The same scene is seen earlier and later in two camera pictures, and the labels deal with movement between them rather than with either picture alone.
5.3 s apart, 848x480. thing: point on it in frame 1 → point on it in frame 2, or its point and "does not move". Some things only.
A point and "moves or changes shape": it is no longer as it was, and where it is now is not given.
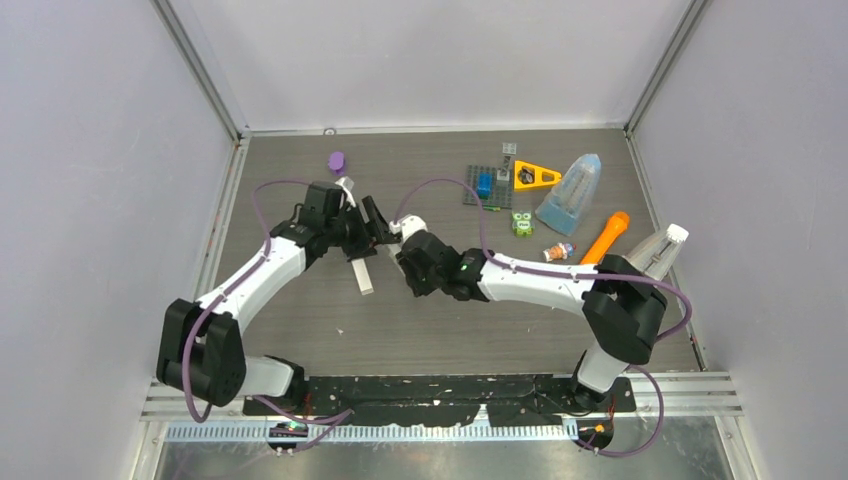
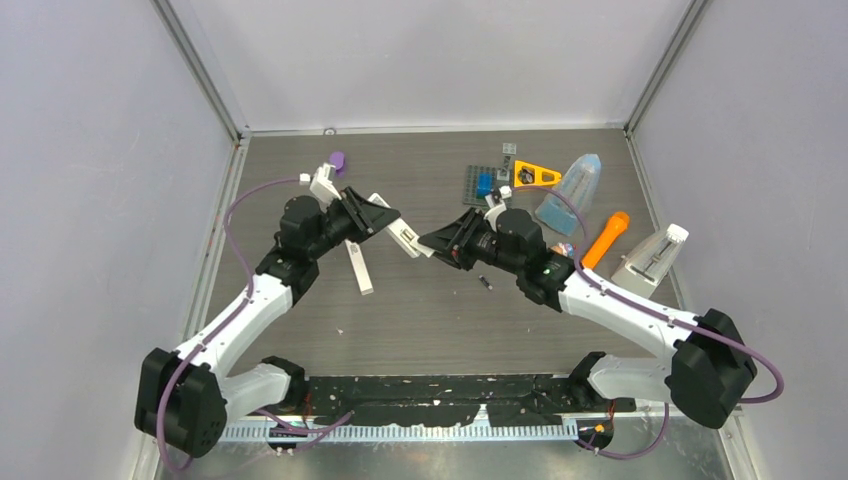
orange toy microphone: [617, 226] does not move
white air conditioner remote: [393, 250] moves or changes shape
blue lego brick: [485, 184] does not move
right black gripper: [409, 267] → [453, 243]
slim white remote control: [363, 276] does not move
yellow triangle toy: [530, 176] does not move
